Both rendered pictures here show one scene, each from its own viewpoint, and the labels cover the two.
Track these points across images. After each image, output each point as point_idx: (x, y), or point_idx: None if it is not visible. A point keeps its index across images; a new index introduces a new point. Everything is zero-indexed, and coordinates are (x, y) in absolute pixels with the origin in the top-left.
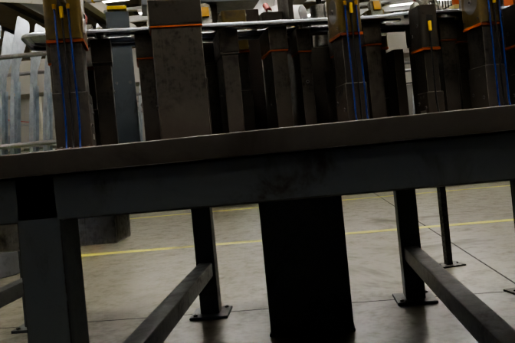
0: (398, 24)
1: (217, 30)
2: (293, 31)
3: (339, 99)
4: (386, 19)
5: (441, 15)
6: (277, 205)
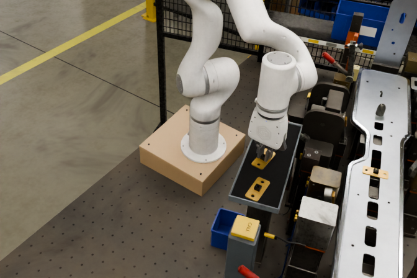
0: (367, 116)
1: (371, 224)
2: (357, 169)
3: (406, 221)
4: (384, 130)
5: (388, 107)
6: None
